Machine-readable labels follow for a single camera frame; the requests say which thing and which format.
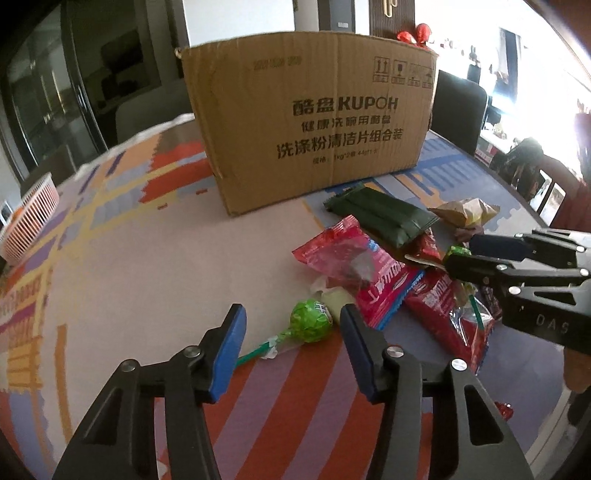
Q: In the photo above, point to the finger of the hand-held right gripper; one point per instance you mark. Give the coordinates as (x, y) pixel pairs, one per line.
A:
(498, 247)
(475, 267)

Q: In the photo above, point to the white low cabinet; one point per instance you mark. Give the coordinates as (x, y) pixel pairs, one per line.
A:
(491, 147)

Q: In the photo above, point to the red snack packet blue edge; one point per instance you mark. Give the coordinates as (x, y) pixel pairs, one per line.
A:
(341, 254)

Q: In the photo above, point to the small red candy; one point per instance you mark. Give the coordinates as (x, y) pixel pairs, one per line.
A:
(505, 410)

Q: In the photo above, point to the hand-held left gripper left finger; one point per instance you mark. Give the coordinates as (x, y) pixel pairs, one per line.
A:
(231, 350)

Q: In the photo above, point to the brown cardboard box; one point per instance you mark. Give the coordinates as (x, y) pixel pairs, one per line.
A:
(300, 92)

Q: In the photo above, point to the dark green snack packet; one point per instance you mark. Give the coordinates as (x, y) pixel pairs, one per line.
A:
(383, 214)

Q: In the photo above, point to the glass sliding door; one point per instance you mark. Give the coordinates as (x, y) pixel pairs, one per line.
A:
(46, 92)

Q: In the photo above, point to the red wooden chair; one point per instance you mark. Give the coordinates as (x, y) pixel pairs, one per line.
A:
(575, 198)

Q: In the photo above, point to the white plastic basket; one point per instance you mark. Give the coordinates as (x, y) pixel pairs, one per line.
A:
(32, 217)

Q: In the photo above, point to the green lollipop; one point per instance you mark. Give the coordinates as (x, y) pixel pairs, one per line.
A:
(457, 252)
(309, 321)

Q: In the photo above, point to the pale wrapped candy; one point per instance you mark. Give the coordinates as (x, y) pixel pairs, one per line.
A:
(334, 295)

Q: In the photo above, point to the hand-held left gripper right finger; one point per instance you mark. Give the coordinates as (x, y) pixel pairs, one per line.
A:
(355, 350)

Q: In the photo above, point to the dark grey dining chair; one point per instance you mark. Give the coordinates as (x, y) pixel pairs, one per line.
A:
(46, 168)
(457, 110)
(152, 110)

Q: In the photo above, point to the pale yellow snack bag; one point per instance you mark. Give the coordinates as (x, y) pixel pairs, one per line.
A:
(466, 210)

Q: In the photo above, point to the pile of oranges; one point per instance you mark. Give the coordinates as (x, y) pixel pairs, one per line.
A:
(17, 218)

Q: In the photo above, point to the person's right forearm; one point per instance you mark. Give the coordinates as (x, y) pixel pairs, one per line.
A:
(579, 374)

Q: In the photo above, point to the dark red snack packet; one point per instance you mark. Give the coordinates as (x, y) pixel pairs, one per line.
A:
(429, 247)

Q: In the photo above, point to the gold wall ornament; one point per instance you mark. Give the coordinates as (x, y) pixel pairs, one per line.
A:
(390, 9)

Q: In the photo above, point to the dark patterned cloth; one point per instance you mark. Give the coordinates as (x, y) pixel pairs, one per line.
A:
(521, 161)

